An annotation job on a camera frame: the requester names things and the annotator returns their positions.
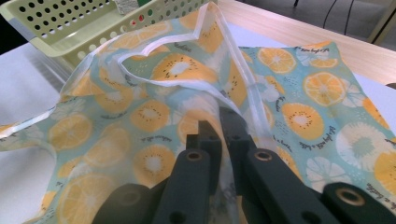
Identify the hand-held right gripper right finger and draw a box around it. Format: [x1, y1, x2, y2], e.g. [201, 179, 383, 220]
[219, 106, 343, 224]

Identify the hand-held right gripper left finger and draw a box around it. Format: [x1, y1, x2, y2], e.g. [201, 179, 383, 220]
[152, 120, 223, 224]

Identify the fruit print shopping bag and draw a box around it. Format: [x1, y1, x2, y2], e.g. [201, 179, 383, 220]
[0, 1, 396, 224]

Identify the pale yellow perforated plastic basket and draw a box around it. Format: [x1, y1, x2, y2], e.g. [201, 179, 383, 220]
[0, 0, 216, 68]

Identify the black hanging cable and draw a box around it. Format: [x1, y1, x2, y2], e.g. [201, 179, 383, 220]
[321, 0, 339, 30]
[343, 0, 356, 36]

